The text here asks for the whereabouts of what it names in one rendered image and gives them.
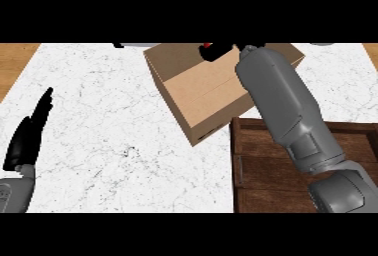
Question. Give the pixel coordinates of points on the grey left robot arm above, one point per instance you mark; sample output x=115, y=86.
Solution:
x=16, y=193

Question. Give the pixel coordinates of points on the red tomato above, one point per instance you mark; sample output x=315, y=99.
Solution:
x=208, y=44

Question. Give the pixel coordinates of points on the pale grey round object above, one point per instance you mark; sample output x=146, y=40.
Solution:
x=323, y=43

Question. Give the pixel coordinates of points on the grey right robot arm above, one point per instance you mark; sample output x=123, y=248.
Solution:
x=296, y=126

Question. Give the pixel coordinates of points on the brown cardboard box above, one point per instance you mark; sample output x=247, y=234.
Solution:
x=208, y=90

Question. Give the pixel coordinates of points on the dark brown wooden tray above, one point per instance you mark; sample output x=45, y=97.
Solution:
x=276, y=180

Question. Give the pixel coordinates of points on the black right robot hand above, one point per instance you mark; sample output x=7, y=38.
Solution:
x=216, y=51

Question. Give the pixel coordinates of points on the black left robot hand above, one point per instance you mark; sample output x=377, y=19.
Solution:
x=24, y=140

